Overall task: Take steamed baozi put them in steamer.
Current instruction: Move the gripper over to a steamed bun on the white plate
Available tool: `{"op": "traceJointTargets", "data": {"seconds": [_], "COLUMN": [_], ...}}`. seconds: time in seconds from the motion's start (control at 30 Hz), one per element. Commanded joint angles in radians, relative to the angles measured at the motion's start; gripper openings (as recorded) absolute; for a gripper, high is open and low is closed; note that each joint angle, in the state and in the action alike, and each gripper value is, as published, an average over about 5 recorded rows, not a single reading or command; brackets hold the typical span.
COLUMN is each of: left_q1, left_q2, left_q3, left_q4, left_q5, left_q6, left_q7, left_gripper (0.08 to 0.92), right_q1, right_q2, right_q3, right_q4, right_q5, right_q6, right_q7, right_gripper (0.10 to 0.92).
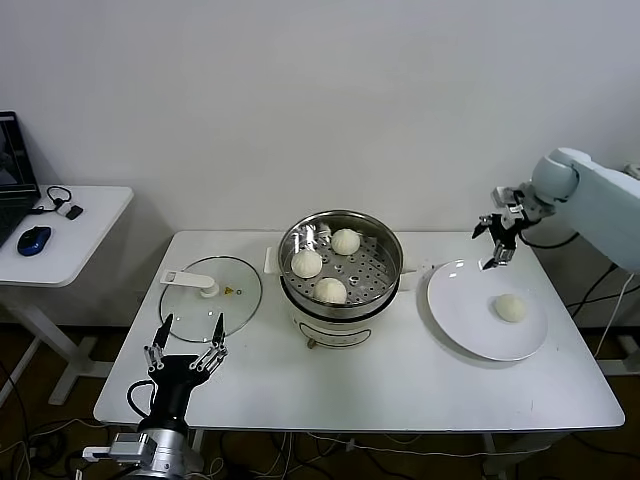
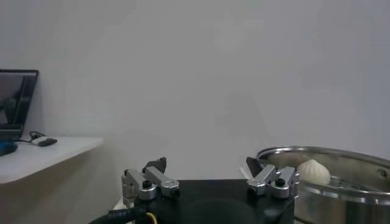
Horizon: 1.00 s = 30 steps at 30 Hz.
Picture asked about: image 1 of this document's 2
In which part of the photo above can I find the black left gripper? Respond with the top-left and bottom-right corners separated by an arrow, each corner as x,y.
143,313 -> 230,429

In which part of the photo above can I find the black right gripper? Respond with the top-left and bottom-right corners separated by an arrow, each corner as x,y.
471,202 -> 531,273

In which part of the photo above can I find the white steamed baozi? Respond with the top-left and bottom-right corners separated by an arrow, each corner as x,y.
493,293 -> 529,324
331,228 -> 362,256
291,249 -> 324,279
313,277 -> 348,306

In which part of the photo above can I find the perforated steel steamer basket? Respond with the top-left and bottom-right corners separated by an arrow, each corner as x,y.
277,210 -> 404,321

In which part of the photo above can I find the white round plate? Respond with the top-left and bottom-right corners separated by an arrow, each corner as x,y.
426,258 -> 550,363

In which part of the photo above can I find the white main table leg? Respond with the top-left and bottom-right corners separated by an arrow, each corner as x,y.
482,433 -> 516,480
188,428 -> 206,474

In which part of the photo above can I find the white electric cooker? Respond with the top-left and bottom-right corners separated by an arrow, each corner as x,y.
263,243 -> 419,352

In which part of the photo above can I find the white side table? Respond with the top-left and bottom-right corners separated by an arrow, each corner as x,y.
0,184 -> 136,406

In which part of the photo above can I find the blue computer mouse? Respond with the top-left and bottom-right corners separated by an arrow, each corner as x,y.
16,225 -> 53,257

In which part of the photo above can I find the white table foot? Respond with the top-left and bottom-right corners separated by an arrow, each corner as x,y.
597,335 -> 640,379

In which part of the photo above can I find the black laptop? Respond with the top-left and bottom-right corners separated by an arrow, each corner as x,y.
0,110 -> 44,251

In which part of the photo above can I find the glass lid with white handle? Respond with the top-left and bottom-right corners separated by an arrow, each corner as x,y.
158,254 -> 265,344

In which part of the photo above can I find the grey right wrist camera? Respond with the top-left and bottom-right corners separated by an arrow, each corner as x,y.
491,185 -> 521,206

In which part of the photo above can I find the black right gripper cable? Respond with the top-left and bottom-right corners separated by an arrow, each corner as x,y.
518,230 -> 582,250

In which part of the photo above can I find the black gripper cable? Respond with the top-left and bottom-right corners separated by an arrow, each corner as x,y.
127,379 -> 159,419
518,230 -> 582,250

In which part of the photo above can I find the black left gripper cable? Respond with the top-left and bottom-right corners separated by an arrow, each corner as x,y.
127,379 -> 159,419

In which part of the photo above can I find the black cable with plug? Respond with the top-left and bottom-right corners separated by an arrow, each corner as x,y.
567,262 -> 621,321

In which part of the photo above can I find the white hanging cable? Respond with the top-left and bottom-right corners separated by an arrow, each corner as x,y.
594,272 -> 636,359

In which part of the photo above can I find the black looped earphone cable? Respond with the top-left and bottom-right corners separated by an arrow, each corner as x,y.
28,184 -> 76,217

